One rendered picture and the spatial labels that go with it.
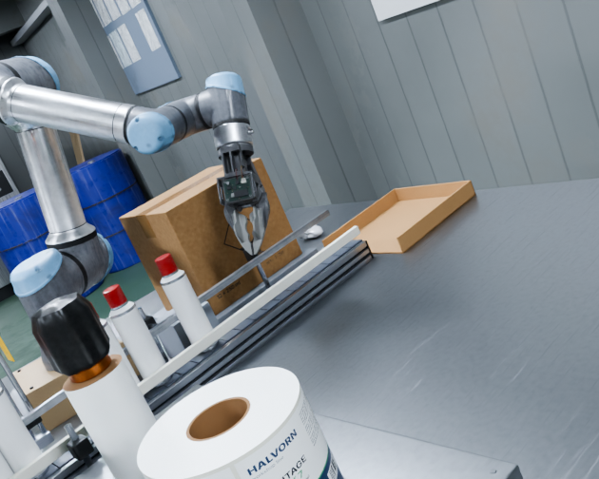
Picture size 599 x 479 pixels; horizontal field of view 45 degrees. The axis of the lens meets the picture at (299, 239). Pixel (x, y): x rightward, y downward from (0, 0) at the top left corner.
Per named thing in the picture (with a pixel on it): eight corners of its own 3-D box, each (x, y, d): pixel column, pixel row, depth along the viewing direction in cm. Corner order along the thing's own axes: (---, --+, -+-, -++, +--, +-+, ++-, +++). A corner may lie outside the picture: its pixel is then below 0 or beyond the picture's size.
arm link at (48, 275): (21, 332, 155) (-9, 277, 152) (57, 305, 167) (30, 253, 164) (64, 319, 151) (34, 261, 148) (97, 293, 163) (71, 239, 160)
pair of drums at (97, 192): (183, 242, 632) (134, 143, 605) (40, 323, 576) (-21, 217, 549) (154, 238, 701) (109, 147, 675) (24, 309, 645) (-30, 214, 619)
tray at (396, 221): (403, 253, 161) (397, 238, 160) (327, 255, 181) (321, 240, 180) (475, 194, 178) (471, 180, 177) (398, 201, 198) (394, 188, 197)
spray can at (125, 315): (155, 391, 133) (105, 296, 127) (143, 387, 137) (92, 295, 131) (177, 374, 136) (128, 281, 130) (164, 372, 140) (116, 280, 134)
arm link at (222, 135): (219, 138, 148) (257, 129, 147) (222, 159, 147) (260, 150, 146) (208, 127, 141) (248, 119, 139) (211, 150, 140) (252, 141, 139)
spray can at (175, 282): (203, 355, 139) (158, 263, 134) (190, 353, 144) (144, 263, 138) (223, 340, 142) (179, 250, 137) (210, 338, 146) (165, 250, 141)
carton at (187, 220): (215, 316, 167) (164, 212, 159) (165, 311, 185) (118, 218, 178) (303, 253, 184) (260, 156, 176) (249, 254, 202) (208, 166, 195)
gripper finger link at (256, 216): (248, 252, 137) (240, 204, 138) (255, 255, 142) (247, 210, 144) (263, 249, 136) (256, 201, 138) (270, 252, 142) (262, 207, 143)
